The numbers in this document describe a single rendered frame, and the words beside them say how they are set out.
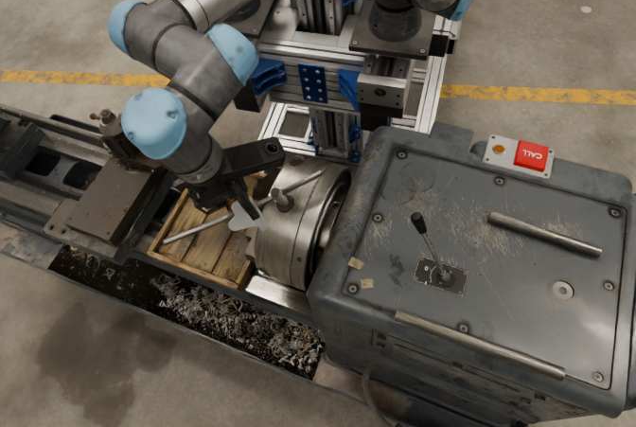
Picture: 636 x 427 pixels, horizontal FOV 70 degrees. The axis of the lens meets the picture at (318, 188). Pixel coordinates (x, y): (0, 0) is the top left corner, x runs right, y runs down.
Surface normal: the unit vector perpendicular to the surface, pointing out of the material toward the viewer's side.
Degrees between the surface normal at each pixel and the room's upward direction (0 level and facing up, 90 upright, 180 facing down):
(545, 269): 0
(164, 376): 0
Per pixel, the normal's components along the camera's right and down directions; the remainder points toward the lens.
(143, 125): -0.16, -0.31
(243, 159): 0.28, -0.47
